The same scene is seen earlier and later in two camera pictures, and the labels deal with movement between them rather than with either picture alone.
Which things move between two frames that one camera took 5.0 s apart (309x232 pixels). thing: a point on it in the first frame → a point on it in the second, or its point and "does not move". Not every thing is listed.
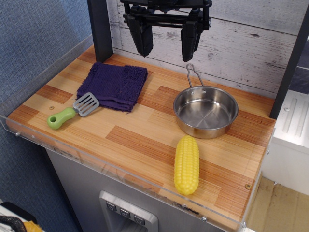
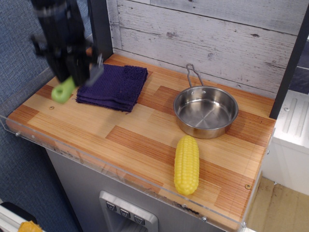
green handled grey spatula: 82,106 → 61,93
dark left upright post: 99,21 does not move
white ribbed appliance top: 292,126 does not move
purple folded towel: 116,87 does not move
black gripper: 178,13 → 62,33
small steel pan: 204,111 does not move
